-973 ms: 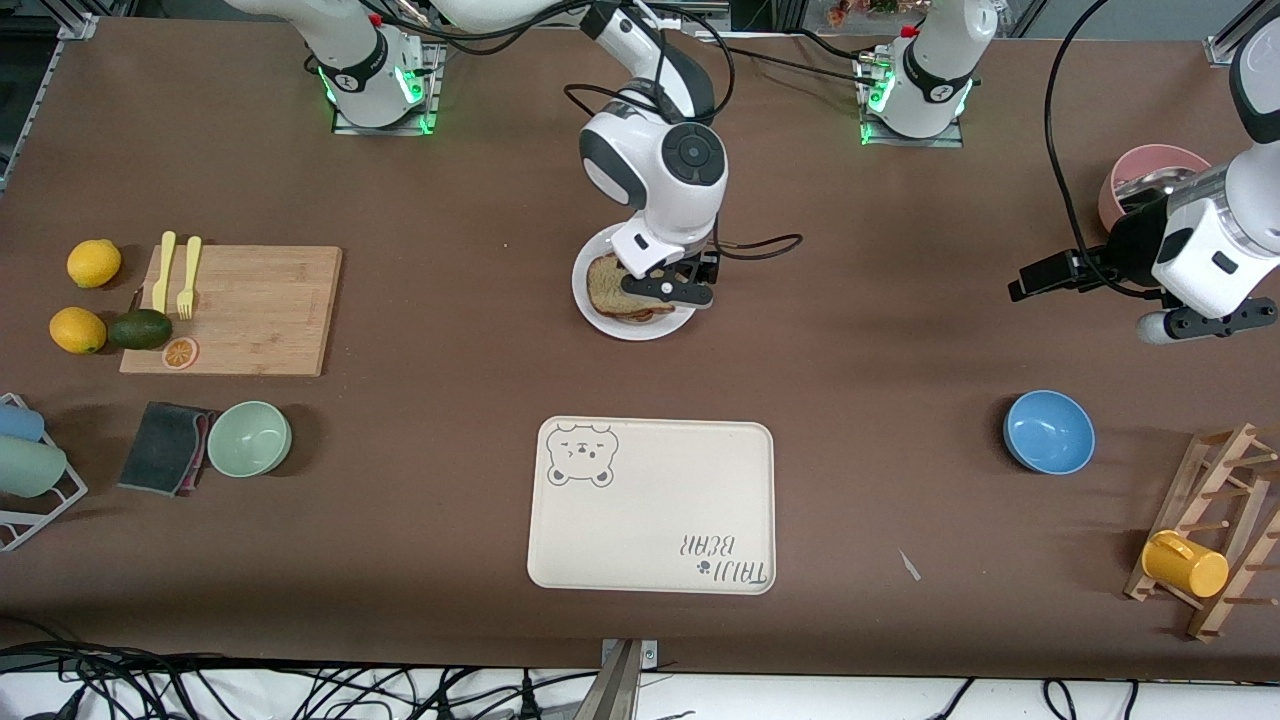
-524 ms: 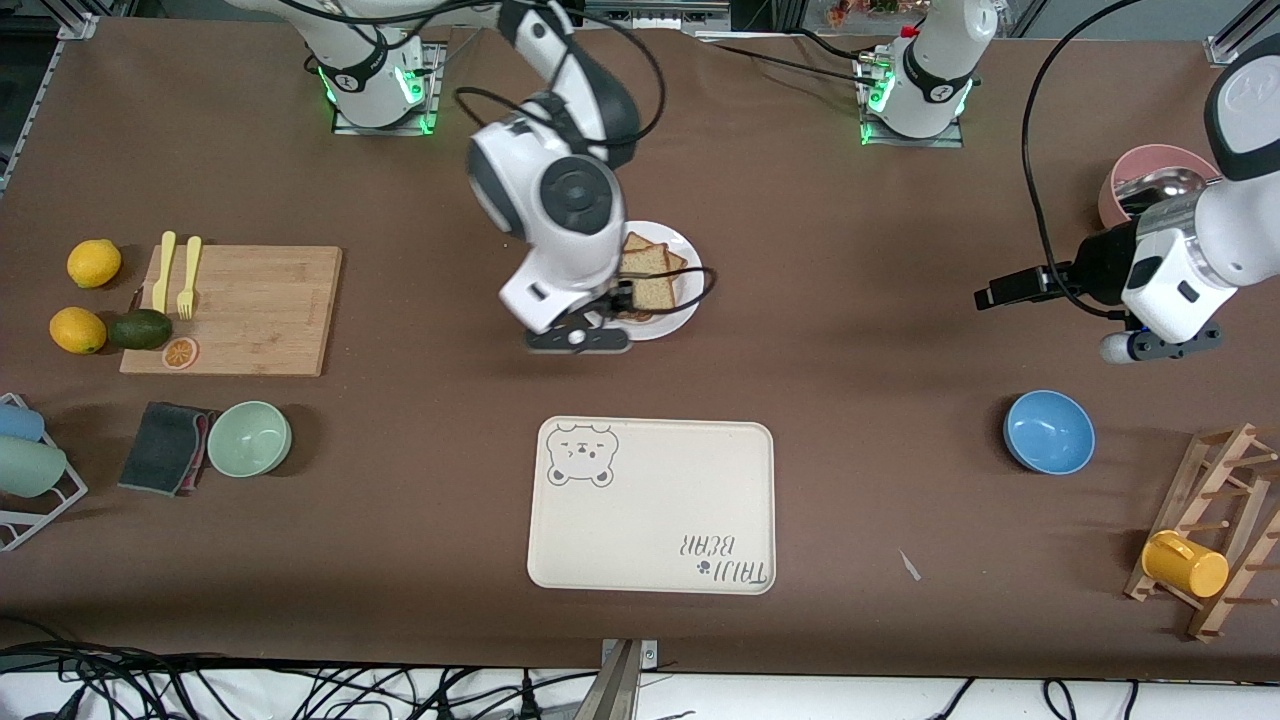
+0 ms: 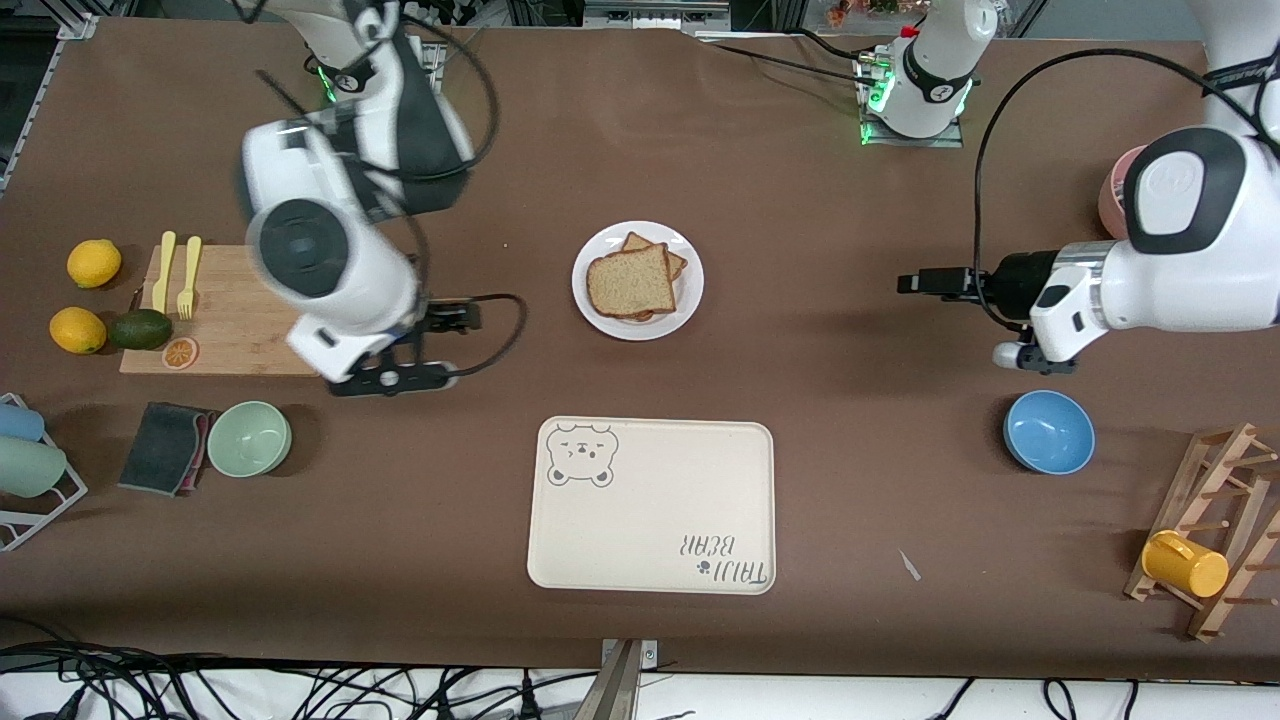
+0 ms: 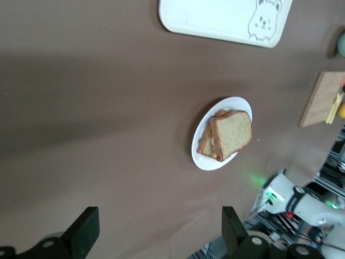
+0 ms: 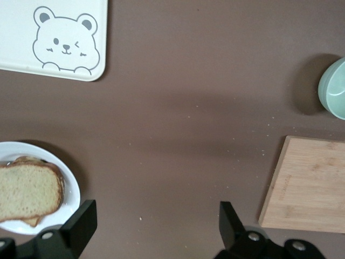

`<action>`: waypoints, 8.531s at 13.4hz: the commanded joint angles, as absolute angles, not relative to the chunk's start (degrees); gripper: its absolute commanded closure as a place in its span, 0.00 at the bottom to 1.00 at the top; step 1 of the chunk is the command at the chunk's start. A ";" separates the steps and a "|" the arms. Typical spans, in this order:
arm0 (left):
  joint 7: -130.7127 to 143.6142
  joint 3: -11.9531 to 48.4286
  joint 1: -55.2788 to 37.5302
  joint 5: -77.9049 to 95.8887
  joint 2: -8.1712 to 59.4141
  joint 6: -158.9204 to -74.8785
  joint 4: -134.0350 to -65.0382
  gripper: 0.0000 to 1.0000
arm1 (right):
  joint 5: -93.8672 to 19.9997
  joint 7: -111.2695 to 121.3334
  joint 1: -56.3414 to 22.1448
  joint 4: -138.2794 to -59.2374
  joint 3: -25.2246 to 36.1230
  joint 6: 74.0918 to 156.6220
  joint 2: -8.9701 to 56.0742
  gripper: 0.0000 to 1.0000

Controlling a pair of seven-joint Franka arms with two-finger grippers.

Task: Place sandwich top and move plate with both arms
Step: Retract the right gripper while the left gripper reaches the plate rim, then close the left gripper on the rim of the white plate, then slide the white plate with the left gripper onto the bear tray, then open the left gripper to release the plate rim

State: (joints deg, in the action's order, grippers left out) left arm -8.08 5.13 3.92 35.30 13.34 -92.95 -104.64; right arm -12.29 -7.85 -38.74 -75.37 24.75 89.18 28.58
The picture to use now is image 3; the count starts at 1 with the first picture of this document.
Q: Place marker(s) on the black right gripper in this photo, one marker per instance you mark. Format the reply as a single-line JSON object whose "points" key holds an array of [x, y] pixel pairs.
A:
{"points": [[441, 316]]}

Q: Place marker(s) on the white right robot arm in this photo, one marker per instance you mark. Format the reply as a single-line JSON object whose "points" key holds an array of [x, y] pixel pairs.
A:
{"points": [[370, 270]]}

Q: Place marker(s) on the metal table bracket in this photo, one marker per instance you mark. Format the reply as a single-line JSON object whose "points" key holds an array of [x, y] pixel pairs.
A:
{"points": [[620, 690]]}

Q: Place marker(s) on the dark green avocado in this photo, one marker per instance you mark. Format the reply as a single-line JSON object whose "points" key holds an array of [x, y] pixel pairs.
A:
{"points": [[140, 330]]}

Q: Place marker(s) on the bread slice under egg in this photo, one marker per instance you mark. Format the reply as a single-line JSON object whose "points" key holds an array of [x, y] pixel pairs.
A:
{"points": [[640, 241]]}

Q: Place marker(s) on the grey equipment box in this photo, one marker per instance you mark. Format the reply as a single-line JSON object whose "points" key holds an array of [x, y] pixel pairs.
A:
{"points": [[650, 15]]}

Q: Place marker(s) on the brown bread slice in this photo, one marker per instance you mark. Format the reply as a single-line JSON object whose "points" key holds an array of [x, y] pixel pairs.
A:
{"points": [[630, 282]]}

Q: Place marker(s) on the aluminium frame profile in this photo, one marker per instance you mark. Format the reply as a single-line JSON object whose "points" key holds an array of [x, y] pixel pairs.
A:
{"points": [[75, 25]]}

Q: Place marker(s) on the white round plate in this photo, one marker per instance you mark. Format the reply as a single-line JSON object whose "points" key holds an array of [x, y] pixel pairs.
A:
{"points": [[585, 310]]}

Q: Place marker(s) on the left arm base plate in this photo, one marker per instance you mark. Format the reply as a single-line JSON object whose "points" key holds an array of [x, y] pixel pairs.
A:
{"points": [[945, 141]]}

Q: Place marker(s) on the wooden cutting board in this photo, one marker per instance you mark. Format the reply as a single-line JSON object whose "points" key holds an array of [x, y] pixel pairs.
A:
{"points": [[240, 310]]}

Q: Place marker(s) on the yellow plastic knife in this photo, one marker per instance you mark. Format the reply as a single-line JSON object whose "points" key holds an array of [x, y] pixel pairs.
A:
{"points": [[163, 275]]}

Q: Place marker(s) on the orange slice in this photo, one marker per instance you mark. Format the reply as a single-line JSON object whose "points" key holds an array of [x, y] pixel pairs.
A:
{"points": [[180, 352]]}

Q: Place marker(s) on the light green bowl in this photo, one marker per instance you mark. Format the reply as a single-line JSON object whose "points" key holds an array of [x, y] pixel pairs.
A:
{"points": [[249, 439]]}

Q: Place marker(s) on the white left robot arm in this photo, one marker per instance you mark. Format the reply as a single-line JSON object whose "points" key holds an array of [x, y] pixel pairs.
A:
{"points": [[1165, 185]]}

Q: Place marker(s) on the pink bowl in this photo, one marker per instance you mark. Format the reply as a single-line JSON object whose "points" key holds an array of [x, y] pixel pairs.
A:
{"points": [[1110, 200]]}

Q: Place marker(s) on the blue bowl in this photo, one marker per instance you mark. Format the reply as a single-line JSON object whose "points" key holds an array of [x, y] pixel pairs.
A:
{"points": [[1049, 432]]}

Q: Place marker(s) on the small tape scrap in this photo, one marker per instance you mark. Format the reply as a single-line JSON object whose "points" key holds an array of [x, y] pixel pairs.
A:
{"points": [[909, 566]]}

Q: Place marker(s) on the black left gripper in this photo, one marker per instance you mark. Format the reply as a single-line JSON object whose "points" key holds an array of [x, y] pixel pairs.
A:
{"points": [[1016, 283]]}

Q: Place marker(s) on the pale green cup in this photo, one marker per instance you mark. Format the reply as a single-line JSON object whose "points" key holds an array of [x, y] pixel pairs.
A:
{"points": [[30, 467]]}

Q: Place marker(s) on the yellow plastic fork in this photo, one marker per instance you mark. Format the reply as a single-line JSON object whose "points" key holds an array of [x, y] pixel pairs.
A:
{"points": [[188, 275]]}

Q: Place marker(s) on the yellow lemon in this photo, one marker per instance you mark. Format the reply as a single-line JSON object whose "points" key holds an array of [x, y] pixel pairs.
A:
{"points": [[94, 264], [77, 331]]}

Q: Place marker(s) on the cream bear print tray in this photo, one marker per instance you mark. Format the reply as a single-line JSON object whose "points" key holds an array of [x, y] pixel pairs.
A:
{"points": [[650, 500]]}

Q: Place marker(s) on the grey and pink cloth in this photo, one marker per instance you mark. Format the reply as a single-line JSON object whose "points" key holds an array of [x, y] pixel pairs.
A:
{"points": [[160, 448]]}

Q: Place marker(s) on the wooden mug rack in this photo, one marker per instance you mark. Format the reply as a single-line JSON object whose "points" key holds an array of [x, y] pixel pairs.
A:
{"points": [[1210, 470]]}

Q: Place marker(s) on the yellow mug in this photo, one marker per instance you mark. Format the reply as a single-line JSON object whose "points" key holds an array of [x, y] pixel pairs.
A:
{"points": [[1185, 565]]}

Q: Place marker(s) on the light blue cup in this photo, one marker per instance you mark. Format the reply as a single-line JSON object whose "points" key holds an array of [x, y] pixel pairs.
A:
{"points": [[20, 423]]}

